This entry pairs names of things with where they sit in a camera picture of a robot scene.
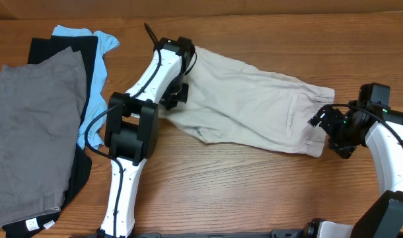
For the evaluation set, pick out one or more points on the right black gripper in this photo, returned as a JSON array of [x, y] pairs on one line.
[[345, 149]]

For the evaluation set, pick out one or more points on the grey shorts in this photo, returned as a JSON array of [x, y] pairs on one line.
[[40, 115]]

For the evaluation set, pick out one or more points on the beige cotton shorts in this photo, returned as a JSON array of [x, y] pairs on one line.
[[230, 101]]

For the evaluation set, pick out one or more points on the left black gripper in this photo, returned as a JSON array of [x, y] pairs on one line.
[[173, 100]]

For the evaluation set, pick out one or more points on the light blue shirt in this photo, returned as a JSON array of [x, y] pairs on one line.
[[97, 104]]

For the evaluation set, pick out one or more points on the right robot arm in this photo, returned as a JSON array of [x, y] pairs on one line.
[[370, 122]]

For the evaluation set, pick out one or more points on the black garment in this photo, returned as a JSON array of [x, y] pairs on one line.
[[40, 50]]

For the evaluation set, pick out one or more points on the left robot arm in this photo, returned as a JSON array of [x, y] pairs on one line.
[[132, 128]]

